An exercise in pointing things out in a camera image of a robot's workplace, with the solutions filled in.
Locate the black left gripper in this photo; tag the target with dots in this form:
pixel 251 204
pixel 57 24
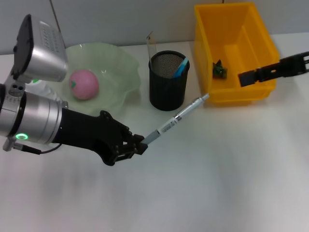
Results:
pixel 91 133

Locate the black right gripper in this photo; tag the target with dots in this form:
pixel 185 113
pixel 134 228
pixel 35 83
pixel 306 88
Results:
pixel 294 65

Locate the silver white pen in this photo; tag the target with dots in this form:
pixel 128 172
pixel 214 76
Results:
pixel 176 118

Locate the blue capped scissors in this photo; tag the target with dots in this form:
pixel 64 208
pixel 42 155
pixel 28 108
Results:
pixel 182 67

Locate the pink toy peach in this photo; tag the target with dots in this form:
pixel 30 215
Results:
pixel 84 84

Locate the clear plastic ruler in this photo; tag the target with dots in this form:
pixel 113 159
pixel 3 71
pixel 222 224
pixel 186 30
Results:
pixel 152 46

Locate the clear green-label water bottle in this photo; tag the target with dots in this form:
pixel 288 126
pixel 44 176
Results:
pixel 50 93

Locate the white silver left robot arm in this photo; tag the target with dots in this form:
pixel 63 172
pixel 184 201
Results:
pixel 36 118

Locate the black mesh pen holder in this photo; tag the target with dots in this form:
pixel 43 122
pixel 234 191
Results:
pixel 169 91

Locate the pale green wavy fruit plate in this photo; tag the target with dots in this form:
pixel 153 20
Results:
pixel 116 72

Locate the yellow plastic bin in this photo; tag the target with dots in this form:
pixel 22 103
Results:
pixel 265 48

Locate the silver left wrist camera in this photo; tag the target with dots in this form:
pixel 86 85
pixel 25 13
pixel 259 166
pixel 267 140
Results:
pixel 43 53

